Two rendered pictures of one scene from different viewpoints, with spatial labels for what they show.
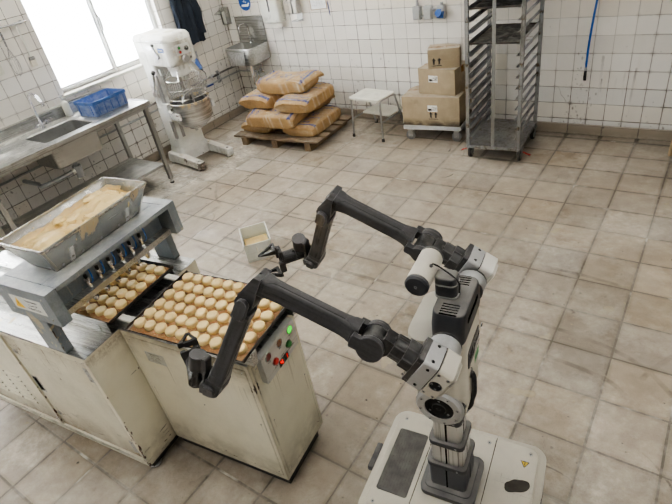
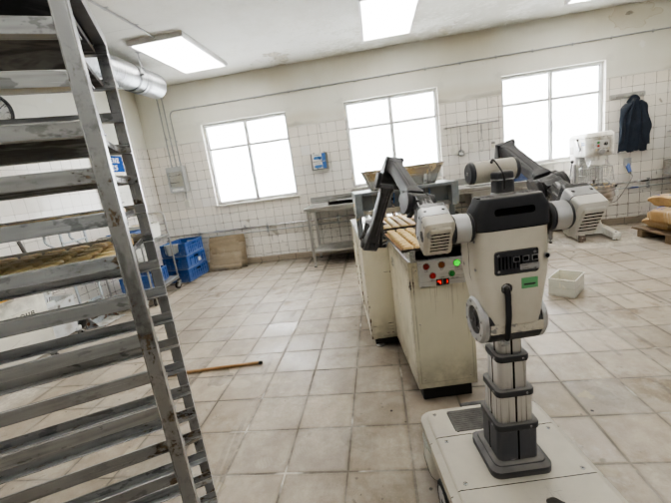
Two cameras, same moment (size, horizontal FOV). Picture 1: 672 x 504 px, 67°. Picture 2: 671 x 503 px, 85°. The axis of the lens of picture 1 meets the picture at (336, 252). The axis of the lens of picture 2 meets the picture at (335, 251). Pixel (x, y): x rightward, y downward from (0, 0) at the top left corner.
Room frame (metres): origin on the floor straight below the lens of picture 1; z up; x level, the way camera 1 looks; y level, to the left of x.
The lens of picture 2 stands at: (0.08, -0.97, 1.36)
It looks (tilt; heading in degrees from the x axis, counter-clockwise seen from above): 12 degrees down; 58
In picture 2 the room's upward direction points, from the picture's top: 8 degrees counter-clockwise
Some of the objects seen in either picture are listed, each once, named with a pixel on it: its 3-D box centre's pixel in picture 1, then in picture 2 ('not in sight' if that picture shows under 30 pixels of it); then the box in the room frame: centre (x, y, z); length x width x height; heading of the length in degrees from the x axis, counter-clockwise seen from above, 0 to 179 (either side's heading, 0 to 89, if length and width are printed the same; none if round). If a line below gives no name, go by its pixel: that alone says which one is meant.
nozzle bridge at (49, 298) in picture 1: (105, 268); (403, 209); (1.98, 1.03, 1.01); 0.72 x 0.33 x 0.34; 147
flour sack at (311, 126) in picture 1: (313, 119); not in sight; (5.71, -0.04, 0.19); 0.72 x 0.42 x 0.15; 145
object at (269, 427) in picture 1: (228, 380); (427, 304); (1.71, 0.61, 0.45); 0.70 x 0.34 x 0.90; 57
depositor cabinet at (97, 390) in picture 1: (91, 339); (399, 268); (2.24, 1.43, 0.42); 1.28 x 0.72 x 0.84; 57
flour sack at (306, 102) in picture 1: (306, 96); not in sight; (5.70, 0.00, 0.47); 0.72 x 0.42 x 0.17; 146
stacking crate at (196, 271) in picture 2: not in sight; (188, 271); (1.12, 5.15, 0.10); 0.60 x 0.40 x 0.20; 48
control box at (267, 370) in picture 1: (277, 349); (440, 271); (1.51, 0.30, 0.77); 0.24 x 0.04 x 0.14; 147
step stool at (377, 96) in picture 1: (377, 112); not in sight; (5.45, -0.74, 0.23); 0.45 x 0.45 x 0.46; 42
